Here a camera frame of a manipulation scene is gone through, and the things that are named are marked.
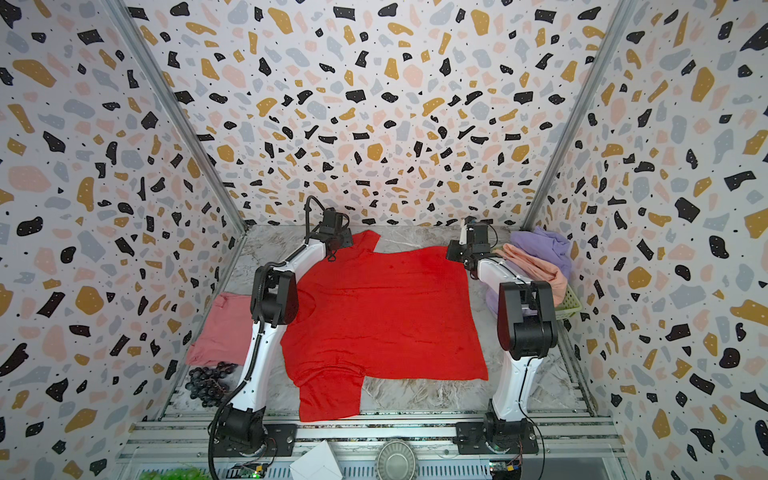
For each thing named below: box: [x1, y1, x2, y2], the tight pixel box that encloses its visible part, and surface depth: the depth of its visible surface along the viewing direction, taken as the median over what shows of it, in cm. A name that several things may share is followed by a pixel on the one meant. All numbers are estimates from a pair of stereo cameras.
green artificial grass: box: [139, 468, 211, 480], surface depth 68 cm
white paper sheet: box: [289, 440, 343, 480], surface depth 68 cm
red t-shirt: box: [281, 230, 489, 421], surface depth 92 cm
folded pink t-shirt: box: [186, 293, 254, 365], surface depth 89 cm
